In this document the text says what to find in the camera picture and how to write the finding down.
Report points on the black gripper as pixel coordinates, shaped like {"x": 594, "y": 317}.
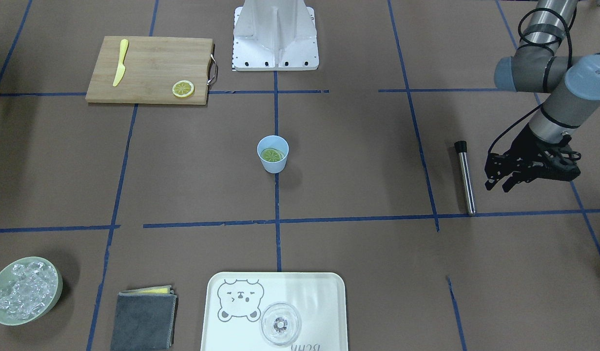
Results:
{"x": 525, "y": 145}

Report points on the steel muddler black tip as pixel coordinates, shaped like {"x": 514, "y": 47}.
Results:
{"x": 460, "y": 147}

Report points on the picked lemon slice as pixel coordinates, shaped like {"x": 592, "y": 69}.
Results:
{"x": 272, "y": 155}

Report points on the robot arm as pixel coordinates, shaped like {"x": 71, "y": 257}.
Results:
{"x": 571, "y": 82}

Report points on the light blue paper cup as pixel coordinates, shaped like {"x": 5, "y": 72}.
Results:
{"x": 276, "y": 142}

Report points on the white bear serving tray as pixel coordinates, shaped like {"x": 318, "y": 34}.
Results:
{"x": 235, "y": 302}

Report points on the wooden cutting board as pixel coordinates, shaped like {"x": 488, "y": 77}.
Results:
{"x": 153, "y": 66}

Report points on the grey folded cloth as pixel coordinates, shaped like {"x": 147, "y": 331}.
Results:
{"x": 144, "y": 319}

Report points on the yellow plastic knife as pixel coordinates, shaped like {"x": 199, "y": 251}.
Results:
{"x": 121, "y": 68}

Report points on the green bowl of ice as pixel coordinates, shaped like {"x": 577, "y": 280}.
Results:
{"x": 29, "y": 288}

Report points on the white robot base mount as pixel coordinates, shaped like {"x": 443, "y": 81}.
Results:
{"x": 274, "y": 35}

